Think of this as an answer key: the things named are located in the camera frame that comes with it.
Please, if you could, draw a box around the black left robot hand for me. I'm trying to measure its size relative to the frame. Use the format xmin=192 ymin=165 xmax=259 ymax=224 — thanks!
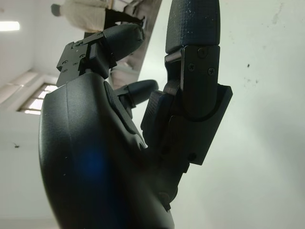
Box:
xmin=37 ymin=0 xmax=234 ymax=229

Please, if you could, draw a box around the person in beige jacket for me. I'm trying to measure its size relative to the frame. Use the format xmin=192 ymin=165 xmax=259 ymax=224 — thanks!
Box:
xmin=51 ymin=0 xmax=146 ymax=33

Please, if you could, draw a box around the barred window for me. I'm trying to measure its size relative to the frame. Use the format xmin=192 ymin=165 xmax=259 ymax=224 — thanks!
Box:
xmin=0 ymin=71 xmax=59 ymax=115

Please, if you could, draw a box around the rectangular ceiling light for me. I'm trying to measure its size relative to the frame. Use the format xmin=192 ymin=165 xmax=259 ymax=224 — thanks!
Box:
xmin=0 ymin=21 xmax=21 ymax=32

